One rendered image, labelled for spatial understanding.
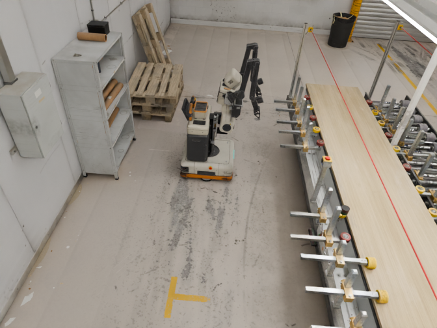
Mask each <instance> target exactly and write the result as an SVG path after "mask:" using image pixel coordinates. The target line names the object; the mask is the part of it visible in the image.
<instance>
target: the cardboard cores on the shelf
mask: <svg viewBox="0 0 437 328"><path fill-rule="evenodd" d="M117 83H118V81H117V80H116V79H112V80H111V82H110V83H107V85H106V86H105V88H104V89H103V90H102V91H103V97H104V101H105V108H106V110H107V109H108V108H109V106H110V105H111V104H112V102H113V101H114V99H115V98H116V97H117V95H118V93H119V92H120V91H121V89H122V88H123V86H124V85H123V83H121V82H119V83H118V84H117ZM118 112H119V108H118V107H115V109H114V111H113V113H112V114H111V116H110V117H109V119H108V122H109V129H110V127H111V125H112V123H113V121H114V119H115V117H116V115H117V114H118Z"/></svg>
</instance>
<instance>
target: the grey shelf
mask: <svg viewBox="0 0 437 328"><path fill-rule="evenodd" d="M120 45H121V47H120ZM121 50H122V52H121ZM75 53H76V54H81V57H73V55H74V54H75ZM101 58H102V59H101ZM51 61H52V64H53V68H54V71H55V75H56V78H57V83H58V85H59V89H60V94H61V96H62V100H63V104H64V108H65V111H66V115H67V117H68V122H69V125H70V129H71V132H72V136H73V140H74V143H75V147H76V150H77V155H78V157H79V162H80V164H81V168H82V172H83V177H85V178H86V177H87V176H88V175H87V174H86V172H87V173H96V174H111V175H114V177H115V180H118V179H119V177H118V169H119V167H120V163H121V161H122V159H123V158H124V156H125V154H126V152H127V149H128V148H129V145H130V143H131V141H132V140H133V141H136V137H135V127H134V122H133V112H132V107H131V97H130V92H129V82H128V77H127V67H126V58H125V52H124V43H123V37H122V32H115V31H110V33H109V34H108V35H107V41H106V42H99V41H90V40H78V39H77V37H76V38H74V39H73V40H72V41H71V42H70V43H69V44H68V45H67V46H66V47H65V48H63V49H62V50H61V51H60V52H58V53H57V54H56V55H55V56H54V57H53V58H52V59H51ZM98 62H99V64H100V68H101V73H99V70H98ZM123 64H124V66H123ZM92 66H93V67H92ZM124 74H125V76H124ZM112 79H116V80H117V81H118V83H119V82H121V83H123V85H124V86H123V88H122V89H121V91H120V92H119V93H118V95H117V97H116V98H115V99H114V101H113V102H112V104H111V105H110V106H109V108H108V109H107V110H106V108H105V101H104V97H103V91H102V90H103V89H104V88H105V86H106V85H107V83H110V82H111V80H112ZM125 79H126V80H125ZM118 83H117V84H118ZM126 89H127V90H126ZM98 95H99V97H98ZM127 98H128V100H127ZM128 102H129V105H128ZM115 107H118V108H119V112H118V114H117V115H116V117H115V119H114V121H113V123H112V125H111V127H110V129H109V122H108V119H109V117H110V116H111V114H112V113H113V111H114V109H115ZM130 117H131V119H130ZM103 122H104V123H103ZM104 125H105V127H104ZM131 127H132V128H131ZM105 132H106V133H105ZM85 171H86V172H85Z"/></svg>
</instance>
